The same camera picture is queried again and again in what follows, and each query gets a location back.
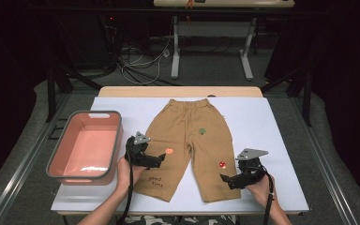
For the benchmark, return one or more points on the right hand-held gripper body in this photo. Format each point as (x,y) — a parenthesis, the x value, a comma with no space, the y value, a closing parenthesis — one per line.
(250,168)

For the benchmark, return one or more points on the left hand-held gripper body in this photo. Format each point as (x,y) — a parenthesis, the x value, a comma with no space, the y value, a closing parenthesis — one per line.
(139,150)

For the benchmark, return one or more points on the brown pants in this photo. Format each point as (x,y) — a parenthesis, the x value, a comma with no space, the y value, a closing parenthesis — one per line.
(187,134)

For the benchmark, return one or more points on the pink basket with grey rim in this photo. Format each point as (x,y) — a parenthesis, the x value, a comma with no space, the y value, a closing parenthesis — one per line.
(84,150)

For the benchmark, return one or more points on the person's right hand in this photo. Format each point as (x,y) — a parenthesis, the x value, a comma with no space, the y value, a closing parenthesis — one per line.
(262,190)

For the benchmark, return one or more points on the person's left hand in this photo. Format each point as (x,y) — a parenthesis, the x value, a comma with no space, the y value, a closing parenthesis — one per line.
(125,176)

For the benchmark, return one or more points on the white table board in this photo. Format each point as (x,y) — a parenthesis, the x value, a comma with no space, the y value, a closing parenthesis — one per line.
(262,118)

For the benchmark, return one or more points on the light wooden table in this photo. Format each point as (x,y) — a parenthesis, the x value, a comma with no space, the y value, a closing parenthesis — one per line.
(137,91)

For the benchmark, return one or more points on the person's camouflage trousers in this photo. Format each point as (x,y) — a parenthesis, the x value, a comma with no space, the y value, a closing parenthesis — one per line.
(156,220)

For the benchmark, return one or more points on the black metal stand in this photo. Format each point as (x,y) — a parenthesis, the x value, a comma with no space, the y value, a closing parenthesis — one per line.
(307,100)
(50,93)

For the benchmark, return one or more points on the desk with white legs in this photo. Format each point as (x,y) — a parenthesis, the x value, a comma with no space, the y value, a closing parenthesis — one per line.
(175,47)

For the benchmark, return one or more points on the orange object on desk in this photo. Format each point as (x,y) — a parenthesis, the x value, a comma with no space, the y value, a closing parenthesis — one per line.
(189,3)

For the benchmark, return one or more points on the aluminium floor rail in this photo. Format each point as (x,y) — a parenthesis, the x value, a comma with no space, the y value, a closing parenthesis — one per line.
(28,168)
(322,162)

